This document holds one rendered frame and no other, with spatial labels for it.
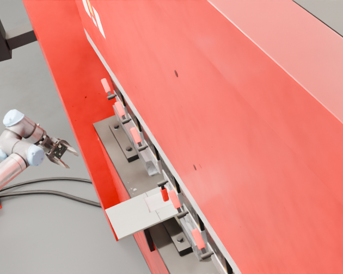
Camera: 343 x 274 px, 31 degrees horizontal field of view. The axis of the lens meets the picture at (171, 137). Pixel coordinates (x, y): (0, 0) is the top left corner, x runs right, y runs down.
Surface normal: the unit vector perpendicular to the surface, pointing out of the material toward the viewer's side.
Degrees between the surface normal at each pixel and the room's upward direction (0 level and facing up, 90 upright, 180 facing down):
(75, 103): 90
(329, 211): 90
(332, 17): 0
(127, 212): 0
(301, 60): 0
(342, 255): 90
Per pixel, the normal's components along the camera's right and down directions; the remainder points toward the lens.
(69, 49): 0.37, 0.54
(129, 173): -0.19, -0.75
